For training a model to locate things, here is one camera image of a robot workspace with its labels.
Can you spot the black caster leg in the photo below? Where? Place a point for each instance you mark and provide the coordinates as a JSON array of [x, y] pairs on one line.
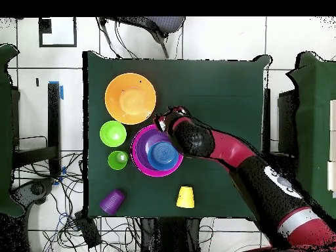
[[34, 189]]

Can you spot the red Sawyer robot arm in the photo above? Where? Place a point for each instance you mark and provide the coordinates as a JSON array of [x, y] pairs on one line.
[[231, 149]]

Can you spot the green cup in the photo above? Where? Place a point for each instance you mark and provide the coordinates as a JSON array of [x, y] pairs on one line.
[[115, 161]]

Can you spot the large pink bowl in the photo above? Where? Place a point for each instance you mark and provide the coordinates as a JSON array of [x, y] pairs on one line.
[[136, 160]]

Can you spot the green-clothed side table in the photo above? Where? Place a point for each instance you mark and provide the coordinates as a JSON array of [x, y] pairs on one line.
[[5, 131], [312, 118]]

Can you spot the small green bowl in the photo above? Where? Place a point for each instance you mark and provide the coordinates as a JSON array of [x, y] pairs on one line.
[[113, 134]]

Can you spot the purple bowl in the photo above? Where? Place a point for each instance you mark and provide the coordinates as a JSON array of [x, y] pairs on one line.
[[143, 143]]

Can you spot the dark green tablecloth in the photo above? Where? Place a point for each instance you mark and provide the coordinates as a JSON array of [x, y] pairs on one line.
[[223, 92]]

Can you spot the grey office chair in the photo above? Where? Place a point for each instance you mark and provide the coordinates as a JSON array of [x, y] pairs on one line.
[[162, 23]]

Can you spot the purple cup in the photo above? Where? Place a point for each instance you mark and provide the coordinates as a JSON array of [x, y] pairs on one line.
[[112, 202]]

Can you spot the black power strip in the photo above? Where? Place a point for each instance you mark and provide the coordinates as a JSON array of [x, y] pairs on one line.
[[88, 231]]

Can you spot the blue tape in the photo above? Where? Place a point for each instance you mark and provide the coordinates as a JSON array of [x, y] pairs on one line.
[[62, 92]]

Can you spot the yellow cup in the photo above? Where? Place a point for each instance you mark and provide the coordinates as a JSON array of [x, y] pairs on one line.
[[185, 198]]

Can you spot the black square frame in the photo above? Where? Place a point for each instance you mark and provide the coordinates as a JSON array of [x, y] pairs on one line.
[[57, 45]]

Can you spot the black metal stand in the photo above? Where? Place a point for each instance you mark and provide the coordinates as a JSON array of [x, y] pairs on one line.
[[53, 118]]

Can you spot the large orange bowl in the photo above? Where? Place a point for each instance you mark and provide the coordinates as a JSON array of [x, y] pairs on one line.
[[130, 98]]

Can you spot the small blue bowl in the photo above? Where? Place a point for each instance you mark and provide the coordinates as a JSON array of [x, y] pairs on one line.
[[162, 157]]

